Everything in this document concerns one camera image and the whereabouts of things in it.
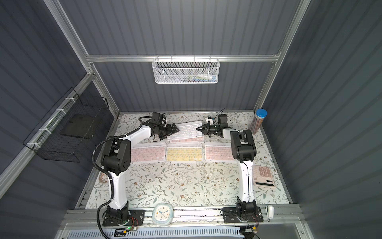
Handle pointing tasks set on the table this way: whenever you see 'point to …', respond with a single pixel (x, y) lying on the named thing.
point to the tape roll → (103, 178)
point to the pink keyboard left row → (148, 152)
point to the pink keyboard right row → (219, 151)
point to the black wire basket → (46, 140)
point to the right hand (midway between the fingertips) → (198, 129)
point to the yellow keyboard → (184, 152)
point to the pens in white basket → (202, 77)
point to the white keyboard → (188, 130)
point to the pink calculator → (262, 176)
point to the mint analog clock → (162, 214)
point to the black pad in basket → (78, 126)
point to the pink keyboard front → (187, 140)
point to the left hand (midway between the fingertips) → (177, 132)
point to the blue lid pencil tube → (260, 114)
